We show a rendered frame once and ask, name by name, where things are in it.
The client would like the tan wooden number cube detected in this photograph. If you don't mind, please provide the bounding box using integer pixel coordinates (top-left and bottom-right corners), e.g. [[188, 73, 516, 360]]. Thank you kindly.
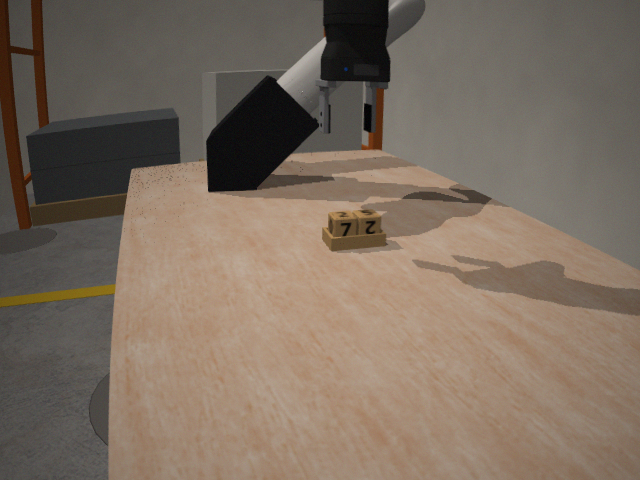
[[352, 209, 381, 235], [328, 211, 357, 237]]

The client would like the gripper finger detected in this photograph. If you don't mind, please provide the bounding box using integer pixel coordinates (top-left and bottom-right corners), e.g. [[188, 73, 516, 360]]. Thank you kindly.
[[364, 82, 388, 133], [316, 79, 336, 133]]

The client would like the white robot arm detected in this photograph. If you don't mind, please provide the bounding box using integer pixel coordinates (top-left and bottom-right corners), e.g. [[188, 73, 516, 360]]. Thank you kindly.
[[276, 0, 425, 114]]

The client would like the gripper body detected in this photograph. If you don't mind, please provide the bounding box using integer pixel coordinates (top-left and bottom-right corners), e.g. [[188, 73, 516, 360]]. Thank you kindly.
[[321, 0, 390, 82]]

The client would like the tan wooden tray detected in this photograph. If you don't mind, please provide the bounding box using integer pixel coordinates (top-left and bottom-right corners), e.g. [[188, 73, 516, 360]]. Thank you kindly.
[[322, 227, 386, 251]]

